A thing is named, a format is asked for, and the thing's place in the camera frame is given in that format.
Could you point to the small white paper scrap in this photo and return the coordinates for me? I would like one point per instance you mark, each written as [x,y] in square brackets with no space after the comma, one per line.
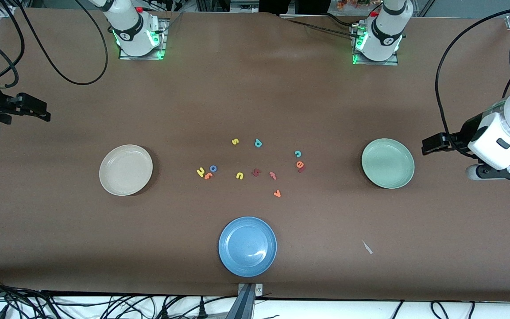
[367,247]

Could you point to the green round plate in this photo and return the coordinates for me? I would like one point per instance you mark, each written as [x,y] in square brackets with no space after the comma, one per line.
[388,163]

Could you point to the blue round plate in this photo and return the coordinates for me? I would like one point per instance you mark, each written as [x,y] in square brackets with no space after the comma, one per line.
[247,247]

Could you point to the grey metal mount bracket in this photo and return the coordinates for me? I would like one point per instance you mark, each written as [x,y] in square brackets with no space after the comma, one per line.
[249,297]

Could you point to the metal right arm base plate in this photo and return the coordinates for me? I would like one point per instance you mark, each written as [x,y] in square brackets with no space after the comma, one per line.
[163,44]

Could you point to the beige round plate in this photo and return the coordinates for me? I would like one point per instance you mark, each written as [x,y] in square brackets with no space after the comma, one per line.
[125,170]

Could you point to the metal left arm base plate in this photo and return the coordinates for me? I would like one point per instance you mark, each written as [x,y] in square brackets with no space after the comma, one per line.
[376,63]

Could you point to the black power plug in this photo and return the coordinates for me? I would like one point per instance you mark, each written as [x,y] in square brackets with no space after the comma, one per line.
[164,312]
[202,311]

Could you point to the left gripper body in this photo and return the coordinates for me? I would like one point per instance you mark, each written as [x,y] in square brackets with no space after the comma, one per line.
[466,131]

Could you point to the dark red foam letter k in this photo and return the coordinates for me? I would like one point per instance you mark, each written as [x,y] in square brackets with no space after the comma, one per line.
[256,173]

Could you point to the orange background items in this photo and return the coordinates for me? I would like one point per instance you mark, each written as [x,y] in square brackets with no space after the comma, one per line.
[352,3]

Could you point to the brown table cover sheet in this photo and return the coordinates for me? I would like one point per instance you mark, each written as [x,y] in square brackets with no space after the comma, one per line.
[255,88]

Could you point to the yellow foam letter h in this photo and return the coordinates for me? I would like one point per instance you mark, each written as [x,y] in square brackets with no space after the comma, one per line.
[200,173]

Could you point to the pink foam letter t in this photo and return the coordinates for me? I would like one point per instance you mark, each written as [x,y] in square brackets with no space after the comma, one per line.
[273,175]

